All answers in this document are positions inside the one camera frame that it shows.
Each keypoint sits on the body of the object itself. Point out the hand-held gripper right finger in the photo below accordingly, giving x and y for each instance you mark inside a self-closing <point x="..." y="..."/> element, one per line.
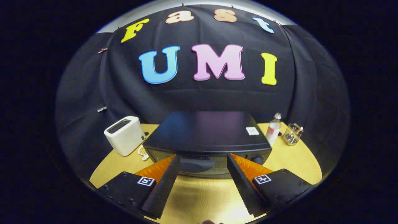
<point x="242" y="186"/>

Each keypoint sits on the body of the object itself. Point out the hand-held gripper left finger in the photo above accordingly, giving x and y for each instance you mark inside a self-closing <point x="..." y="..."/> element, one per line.
<point x="163" y="189"/>

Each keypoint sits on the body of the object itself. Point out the black toaster oven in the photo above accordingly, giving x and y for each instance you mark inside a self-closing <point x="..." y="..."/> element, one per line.
<point x="205" y="130"/>

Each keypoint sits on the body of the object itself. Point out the white pop-up toaster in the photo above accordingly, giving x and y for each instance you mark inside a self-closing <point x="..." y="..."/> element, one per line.
<point x="124" y="137"/>

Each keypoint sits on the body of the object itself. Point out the clear bottle with pink label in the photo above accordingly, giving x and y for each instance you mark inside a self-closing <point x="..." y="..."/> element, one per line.
<point x="273" y="132"/>

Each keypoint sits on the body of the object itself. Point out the small stick with pink tip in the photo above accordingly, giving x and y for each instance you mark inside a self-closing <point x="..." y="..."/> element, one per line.
<point x="299" y="129"/>

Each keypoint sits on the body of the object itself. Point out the black backdrop cloth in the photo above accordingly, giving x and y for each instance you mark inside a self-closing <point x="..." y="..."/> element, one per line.
<point x="202" y="96"/>

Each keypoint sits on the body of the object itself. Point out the small silver clip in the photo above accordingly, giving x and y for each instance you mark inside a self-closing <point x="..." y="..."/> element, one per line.
<point x="101" y="109"/>

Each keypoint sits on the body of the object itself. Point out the small red clip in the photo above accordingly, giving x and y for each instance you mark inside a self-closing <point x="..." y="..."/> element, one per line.
<point x="102" y="50"/>

